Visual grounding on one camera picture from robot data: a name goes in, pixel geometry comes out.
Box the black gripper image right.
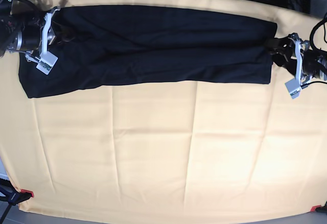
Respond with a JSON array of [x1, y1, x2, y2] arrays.
[[265, 33, 319, 82]]

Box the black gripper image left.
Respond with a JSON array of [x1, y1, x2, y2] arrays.
[[15, 7, 74, 53]]

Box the dark navy T-shirt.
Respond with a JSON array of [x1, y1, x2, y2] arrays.
[[18, 5, 277, 98]]

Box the yellow table cloth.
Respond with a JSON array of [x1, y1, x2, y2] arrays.
[[0, 0, 327, 221]]

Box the red-black clamp right corner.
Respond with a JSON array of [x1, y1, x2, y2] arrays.
[[310, 202, 327, 214]]

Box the red-black clamp corner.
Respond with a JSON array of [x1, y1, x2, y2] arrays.
[[310, 202, 327, 214], [1, 187, 34, 206]]

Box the red-black clamp left corner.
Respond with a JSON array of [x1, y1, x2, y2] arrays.
[[1, 187, 34, 206]]

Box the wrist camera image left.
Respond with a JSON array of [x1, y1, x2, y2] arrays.
[[36, 52, 58, 75]]

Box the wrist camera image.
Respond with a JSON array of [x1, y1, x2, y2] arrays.
[[36, 52, 58, 75], [285, 78, 301, 99]]

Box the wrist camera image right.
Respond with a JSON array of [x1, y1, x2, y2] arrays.
[[285, 78, 301, 99]]

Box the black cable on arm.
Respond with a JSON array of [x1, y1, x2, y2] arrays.
[[309, 17, 327, 53]]

